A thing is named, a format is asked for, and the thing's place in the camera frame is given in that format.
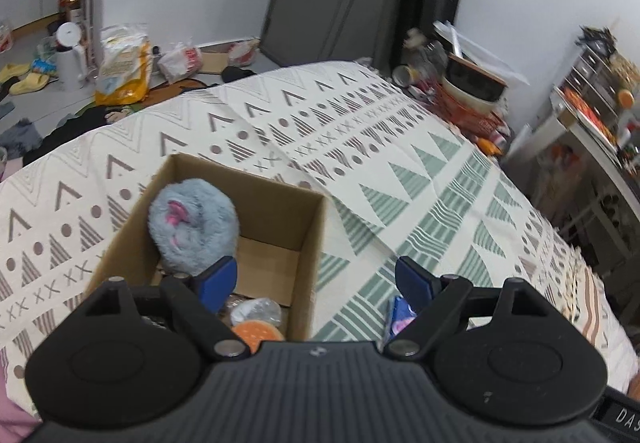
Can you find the orange snack packet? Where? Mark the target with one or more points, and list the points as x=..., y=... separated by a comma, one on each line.
x=590, y=115

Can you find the clear plastic bag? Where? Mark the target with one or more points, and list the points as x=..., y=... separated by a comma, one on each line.
x=480, y=50

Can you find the white kettle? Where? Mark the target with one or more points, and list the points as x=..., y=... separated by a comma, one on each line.
x=69, y=55

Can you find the yellow slippers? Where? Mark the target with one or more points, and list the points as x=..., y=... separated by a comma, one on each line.
x=22, y=79

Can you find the paper cup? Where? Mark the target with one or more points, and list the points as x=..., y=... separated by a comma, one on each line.
x=404, y=75

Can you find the grey drawer organizer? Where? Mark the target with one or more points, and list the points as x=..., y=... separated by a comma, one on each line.
x=592, y=73

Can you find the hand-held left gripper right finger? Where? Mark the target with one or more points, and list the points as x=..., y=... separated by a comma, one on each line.
x=415, y=284

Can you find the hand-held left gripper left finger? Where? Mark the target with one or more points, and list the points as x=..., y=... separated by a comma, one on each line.
x=218, y=284

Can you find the brown cardboard box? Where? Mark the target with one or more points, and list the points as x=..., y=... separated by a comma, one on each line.
x=300, y=243

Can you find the brown bottle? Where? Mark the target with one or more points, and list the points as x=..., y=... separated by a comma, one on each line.
x=70, y=7

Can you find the burger plush toy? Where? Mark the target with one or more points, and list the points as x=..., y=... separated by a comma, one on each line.
x=257, y=333

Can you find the white desk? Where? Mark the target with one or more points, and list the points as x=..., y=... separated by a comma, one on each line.
x=595, y=143

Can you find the grey fluffy plush toy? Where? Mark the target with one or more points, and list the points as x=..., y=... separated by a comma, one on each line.
x=197, y=223

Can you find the yellow feed bag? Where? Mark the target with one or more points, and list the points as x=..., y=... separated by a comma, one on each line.
x=125, y=68

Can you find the patterned white green blanket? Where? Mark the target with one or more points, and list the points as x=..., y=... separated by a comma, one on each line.
x=400, y=148

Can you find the dark clothes pile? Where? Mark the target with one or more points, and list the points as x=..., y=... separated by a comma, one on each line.
x=55, y=133

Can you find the white red plastic bag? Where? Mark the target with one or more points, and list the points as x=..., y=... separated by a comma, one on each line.
x=181, y=62
x=244, y=52

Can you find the blue snack packet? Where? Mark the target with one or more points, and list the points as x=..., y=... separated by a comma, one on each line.
x=400, y=315

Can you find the orange ball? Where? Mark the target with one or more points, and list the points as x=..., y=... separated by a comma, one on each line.
x=626, y=99

